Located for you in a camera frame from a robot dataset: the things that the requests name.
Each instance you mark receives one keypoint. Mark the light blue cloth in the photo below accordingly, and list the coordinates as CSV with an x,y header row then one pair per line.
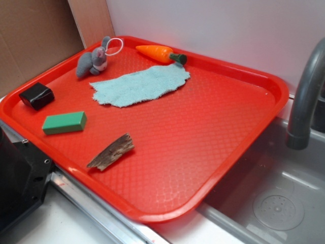
x,y
140,86

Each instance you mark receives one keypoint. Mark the brown cardboard panel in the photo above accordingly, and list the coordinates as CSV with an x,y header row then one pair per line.
x,y
37,35

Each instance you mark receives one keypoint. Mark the green rectangular block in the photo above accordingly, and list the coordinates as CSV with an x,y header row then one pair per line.
x,y
64,123

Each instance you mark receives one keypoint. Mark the gray faucet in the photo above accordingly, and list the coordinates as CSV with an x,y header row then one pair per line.
x,y
307,111

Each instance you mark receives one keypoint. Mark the red plastic tray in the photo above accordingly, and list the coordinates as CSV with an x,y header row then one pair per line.
x,y
185,141

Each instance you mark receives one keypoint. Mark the brown wood piece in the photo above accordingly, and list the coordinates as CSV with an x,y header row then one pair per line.
x,y
112,153

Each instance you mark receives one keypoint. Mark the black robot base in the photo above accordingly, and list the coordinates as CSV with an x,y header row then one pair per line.
x,y
25,173

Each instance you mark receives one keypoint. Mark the silver metal rail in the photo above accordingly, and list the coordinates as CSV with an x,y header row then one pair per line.
x,y
72,214

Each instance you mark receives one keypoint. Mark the black glossy block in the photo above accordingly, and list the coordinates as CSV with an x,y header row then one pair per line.
x,y
37,96

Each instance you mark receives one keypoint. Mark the gray plush animal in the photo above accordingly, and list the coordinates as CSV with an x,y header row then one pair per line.
x,y
93,63

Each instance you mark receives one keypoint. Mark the gray plastic sink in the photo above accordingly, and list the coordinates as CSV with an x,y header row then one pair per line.
x,y
273,194

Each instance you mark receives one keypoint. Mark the orange toy carrot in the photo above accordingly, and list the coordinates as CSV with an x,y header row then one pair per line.
x,y
163,54

